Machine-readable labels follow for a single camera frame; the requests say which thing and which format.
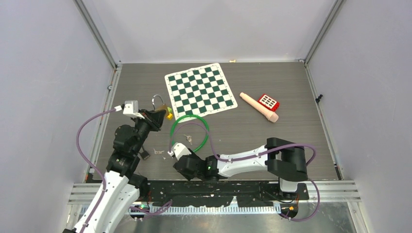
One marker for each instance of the brass padlock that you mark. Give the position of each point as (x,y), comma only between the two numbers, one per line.
(161,106)

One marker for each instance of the red white block toy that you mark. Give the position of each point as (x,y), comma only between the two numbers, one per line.
(268,102)

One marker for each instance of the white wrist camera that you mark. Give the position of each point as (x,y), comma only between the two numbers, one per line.
(178,150)
(130,109)

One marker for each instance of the black cable lock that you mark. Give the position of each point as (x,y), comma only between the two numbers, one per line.
(144,153)

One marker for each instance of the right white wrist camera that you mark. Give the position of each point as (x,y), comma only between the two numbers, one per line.
(178,150)

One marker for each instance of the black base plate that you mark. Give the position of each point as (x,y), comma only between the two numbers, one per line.
(197,193)

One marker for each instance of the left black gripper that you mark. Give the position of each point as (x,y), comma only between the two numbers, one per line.
(154,119)

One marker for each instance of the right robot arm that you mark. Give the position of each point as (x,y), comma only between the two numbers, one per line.
(282,158)

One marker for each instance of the small keys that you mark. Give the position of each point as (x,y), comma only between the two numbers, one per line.
(189,138)

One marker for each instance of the green cable lock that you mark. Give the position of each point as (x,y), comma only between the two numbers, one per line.
(193,120)

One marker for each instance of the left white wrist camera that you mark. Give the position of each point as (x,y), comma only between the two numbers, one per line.
(130,109)

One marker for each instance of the green white chessboard mat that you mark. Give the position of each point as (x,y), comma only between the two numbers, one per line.
(199,91)

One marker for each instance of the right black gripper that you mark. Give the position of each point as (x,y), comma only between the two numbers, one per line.
(193,155)

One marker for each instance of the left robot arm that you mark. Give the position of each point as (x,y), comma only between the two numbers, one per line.
(120,185)

